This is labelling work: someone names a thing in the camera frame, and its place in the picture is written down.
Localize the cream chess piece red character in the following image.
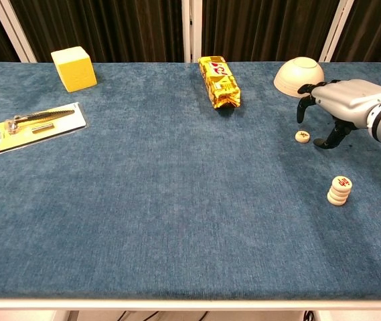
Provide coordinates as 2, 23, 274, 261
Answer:
331, 175, 353, 191
327, 190, 350, 202

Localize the yellow foil snack packet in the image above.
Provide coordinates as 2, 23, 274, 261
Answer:
198, 56, 242, 110

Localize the yellow cube box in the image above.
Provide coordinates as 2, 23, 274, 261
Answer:
50, 46, 98, 93

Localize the saw blade blister pack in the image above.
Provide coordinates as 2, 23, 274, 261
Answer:
0, 102, 88, 158

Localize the blue velvet table cover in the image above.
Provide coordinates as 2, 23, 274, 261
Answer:
0, 61, 381, 301

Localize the beige upturned bowl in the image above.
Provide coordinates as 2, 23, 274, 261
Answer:
273, 56, 325, 99

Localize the white frame post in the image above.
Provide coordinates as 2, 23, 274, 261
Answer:
0, 0, 38, 64
318, 0, 356, 63
181, 0, 204, 64

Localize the white table frame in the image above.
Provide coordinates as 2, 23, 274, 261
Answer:
0, 298, 381, 321

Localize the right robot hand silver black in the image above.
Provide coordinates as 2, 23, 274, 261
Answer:
296, 78, 381, 149

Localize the dark pleated curtain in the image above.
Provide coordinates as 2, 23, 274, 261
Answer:
0, 0, 381, 66

